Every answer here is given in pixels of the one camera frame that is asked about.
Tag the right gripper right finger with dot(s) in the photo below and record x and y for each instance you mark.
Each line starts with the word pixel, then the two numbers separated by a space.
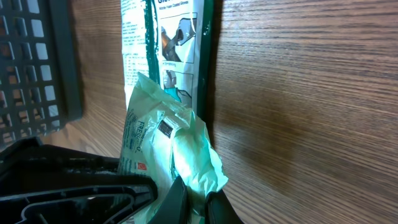
pixel 218 210

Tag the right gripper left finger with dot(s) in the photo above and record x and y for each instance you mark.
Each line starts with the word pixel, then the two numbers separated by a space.
pixel 174 208

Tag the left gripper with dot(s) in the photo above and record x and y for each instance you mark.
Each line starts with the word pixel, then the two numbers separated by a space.
pixel 42 183

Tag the mint green wipes packet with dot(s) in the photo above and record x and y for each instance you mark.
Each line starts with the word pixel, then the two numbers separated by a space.
pixel 163 140

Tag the green 3M gloves package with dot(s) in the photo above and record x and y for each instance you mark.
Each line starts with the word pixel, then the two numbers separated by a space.
pixel 168 41

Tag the grey plastic mesh basket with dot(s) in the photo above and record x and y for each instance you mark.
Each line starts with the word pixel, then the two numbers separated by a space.
pixel 40 83

